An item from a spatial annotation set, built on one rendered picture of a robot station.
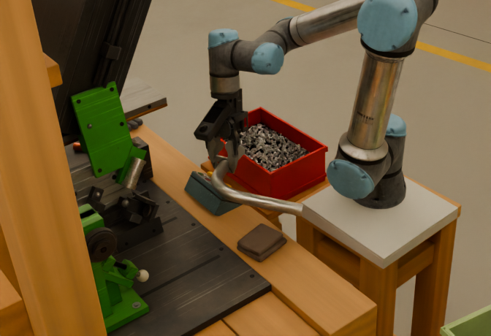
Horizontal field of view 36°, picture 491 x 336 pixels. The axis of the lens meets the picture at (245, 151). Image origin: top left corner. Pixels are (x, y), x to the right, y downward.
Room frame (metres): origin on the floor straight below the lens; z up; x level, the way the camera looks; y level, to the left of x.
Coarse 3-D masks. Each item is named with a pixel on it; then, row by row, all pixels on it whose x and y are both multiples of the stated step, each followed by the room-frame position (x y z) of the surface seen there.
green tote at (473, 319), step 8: (480, 312) 1.07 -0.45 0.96; (488, 312) 1.08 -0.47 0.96; (464, 320) 1.05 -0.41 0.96; (472, 320) 1.06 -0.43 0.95; (480, 320) 1.07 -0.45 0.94; (488, 320) 1.08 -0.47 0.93; (448, 328) 1.04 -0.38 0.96; (456, 328) 1.04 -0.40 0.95; (464, 328) 1.05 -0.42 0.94; (472, 328) 1.06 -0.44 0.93; (480, 328) 1.07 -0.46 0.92; (488, 328) 1.08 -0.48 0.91
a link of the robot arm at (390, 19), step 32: (384, 0) 1.38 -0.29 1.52; (416, 0) 1.40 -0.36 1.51; (384, 32) 1.37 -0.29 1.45; (416, 32) 1.39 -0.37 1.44; (384, 64) 1.40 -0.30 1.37; (384, 96) 1.41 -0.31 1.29; (352, 128) 1.45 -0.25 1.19; (384, 128) 1.43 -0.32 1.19; (352, 160) 1.42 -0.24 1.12; (384, 160) 1.44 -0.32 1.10; (352, 192) 1.42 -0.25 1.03
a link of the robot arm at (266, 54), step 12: (264, 36) 1.67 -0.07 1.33; (276, 36) 1.67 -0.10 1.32; (240, 48) 1.63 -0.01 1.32; (252, 48) 1.62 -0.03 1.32; (264, 48) 1.60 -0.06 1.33; (276, 48) 1.61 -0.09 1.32; (240, 60) 1.62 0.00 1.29; (252, 60) 1.60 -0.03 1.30; (264, 60) 1.58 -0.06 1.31; (276, 60) 1.60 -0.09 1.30; (264, 72) 1.59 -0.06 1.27; (276, 72) 1.60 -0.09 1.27
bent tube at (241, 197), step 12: (216, 156) 1.62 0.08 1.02; (216, 168) 1.57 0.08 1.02; (228, 168) 1.59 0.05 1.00; (216, 180) 1.50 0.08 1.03; (228, 192) 1.46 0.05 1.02; (240, 192) 1.46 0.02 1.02; (252, 204) 1.43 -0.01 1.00; (264, 204) 1.43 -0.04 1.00; (276, 204) 1.43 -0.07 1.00; (288, 204) 1.43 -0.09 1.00; (300, 204) 1.43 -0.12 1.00
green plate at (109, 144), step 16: (80, 96) 1.54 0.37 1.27; (96, 96) 1.56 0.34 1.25; (112, 96) 1.58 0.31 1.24; (80, 112) 1.53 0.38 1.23; (96, 112) 1.55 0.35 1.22; (112, 112) 1.56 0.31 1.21; (80, 128) 1.52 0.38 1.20; (96, 128) 1.53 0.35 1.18; (112, 128) 1.55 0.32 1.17; (128, 128) 1.57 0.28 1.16; (80, 144) 1.57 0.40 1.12; (96, 144) 1.52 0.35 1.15; (112, 144) 1.54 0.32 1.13; (128, 144) 1.55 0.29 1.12; (96, 160) 1.50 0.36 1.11; (112, 160) 1.52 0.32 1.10; (96, 176) 1.49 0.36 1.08
